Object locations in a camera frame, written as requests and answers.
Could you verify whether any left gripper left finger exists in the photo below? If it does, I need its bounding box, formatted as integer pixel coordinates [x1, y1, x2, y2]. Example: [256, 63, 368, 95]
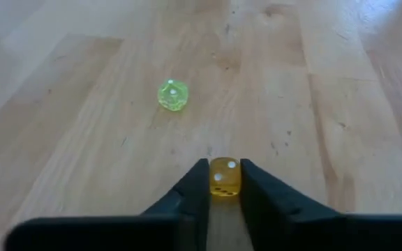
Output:
[3, 158, 211, 251]

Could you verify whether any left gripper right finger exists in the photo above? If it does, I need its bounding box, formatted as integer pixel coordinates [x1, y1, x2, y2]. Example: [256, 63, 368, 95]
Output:
[239, 158, 402, 251]

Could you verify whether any small clear yellow die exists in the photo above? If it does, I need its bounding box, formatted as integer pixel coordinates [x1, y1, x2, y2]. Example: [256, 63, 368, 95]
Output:
[209, 156, 242, 197]

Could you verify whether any small clear green die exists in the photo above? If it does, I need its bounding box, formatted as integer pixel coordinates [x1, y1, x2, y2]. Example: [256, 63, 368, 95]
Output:
[157, 78, 190, 113]

